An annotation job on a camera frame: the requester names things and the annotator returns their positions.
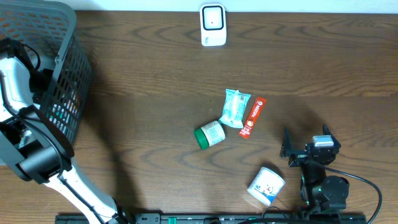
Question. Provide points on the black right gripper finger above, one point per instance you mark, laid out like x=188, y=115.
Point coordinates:
x=286, y=148
x=326, y=131

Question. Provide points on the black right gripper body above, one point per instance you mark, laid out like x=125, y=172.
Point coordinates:
x=299, y=157

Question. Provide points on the white blue labelled jar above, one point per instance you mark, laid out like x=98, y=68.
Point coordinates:
x=266, y=186

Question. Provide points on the red coffee stick sachet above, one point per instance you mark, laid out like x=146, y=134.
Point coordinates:
x=251, y=119

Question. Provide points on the teal white snack packet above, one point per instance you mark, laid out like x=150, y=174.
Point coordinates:
x=234, y=107

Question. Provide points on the green lid white jar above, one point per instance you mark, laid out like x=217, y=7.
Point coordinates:
x=209, y=134

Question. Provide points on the white red package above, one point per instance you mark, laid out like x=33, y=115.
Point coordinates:
x=66, y=111

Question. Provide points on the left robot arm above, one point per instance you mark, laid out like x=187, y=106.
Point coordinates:
x=35, y=148

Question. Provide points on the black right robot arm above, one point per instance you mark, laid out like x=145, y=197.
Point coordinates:
x=323, y=193

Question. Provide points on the white barcode scanner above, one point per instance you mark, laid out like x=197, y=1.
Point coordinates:
x=213, y=25

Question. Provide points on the grey plastic mesh basket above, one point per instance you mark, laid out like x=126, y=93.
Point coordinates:
x=48, y=29

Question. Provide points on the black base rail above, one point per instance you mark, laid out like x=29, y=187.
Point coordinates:
x=156, y=218

